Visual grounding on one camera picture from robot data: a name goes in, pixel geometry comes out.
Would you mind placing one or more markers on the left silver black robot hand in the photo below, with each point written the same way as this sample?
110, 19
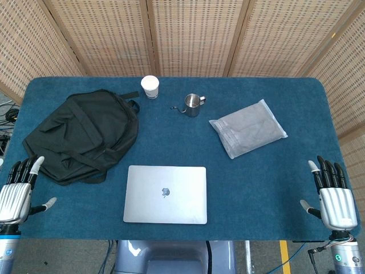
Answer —
15, 199

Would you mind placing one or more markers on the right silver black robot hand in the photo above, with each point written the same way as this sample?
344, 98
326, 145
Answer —
338, 205

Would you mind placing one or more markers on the silver laptop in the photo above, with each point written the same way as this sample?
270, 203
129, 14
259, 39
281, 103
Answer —
165, 197

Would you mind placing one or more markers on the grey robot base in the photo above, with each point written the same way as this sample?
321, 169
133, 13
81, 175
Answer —
174, 257

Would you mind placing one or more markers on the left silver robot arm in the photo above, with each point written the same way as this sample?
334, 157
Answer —
8, 251

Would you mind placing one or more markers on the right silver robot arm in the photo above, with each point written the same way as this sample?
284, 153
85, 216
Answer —
346, 257

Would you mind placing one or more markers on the blue table cover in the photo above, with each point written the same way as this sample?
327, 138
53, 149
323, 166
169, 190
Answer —
256, 185

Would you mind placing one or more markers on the black backpack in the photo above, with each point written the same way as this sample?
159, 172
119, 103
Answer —
82, 134

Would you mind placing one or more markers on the grey cloth in plastic bag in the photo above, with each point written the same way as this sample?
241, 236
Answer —
248, 128

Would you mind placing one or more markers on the white paper cup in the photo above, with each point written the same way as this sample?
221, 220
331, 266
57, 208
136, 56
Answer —
150, 85

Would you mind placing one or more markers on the stainless steel spouted pitcher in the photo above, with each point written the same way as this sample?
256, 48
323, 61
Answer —
192, 105

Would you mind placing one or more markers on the woven bamboo folding screen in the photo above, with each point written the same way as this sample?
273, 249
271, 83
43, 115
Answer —
194, 34

